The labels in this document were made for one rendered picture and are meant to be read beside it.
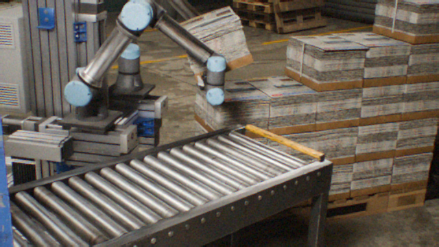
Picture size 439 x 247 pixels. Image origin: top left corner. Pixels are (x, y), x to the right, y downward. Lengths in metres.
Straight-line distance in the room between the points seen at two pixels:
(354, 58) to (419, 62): 0.44
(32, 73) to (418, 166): 2.34
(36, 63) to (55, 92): 0.16
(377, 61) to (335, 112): 0.36
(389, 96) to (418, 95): 0.20
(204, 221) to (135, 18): 0.88
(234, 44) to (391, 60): 1.05
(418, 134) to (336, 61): 0.80
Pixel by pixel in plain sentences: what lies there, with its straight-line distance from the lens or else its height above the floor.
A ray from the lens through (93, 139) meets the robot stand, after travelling 2.61.
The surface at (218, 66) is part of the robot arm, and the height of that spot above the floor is 1.13.
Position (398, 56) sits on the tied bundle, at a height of 1.00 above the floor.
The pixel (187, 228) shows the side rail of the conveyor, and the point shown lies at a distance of 1.80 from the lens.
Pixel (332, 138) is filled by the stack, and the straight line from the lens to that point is 3.25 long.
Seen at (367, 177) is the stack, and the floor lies 0.27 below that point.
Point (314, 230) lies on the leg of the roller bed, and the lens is 2.38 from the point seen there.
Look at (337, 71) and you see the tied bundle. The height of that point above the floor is 0.94.
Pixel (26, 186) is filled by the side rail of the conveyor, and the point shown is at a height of 0.80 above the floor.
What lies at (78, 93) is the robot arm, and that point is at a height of 0.99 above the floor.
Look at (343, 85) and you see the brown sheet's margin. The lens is 3.17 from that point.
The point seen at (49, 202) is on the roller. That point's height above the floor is 0.79.
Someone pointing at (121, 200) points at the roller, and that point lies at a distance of 1.93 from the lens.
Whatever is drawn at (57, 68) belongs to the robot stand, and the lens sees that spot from 2.80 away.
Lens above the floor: 1.69
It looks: 20 degrees down
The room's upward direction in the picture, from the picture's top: 2 degrees clockwise
